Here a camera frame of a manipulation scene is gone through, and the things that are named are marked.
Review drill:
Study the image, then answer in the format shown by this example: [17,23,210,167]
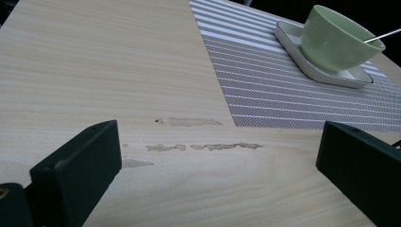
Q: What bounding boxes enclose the metal spoon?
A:
[363,27,401,44]

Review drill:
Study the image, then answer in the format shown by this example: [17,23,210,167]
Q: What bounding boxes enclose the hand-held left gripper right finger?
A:
[315,120,401,227]

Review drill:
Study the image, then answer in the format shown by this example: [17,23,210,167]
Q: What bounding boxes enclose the white square plate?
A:
[273,20,375,90]

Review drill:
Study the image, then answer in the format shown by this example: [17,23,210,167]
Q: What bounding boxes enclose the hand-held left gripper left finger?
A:
[29,119,123,227]

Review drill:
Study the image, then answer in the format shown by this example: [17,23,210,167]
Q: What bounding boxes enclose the striped placemat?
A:
[188,0,401,133]

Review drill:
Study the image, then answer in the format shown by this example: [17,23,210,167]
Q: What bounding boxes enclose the light green bowl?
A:
[299,4,387,73]

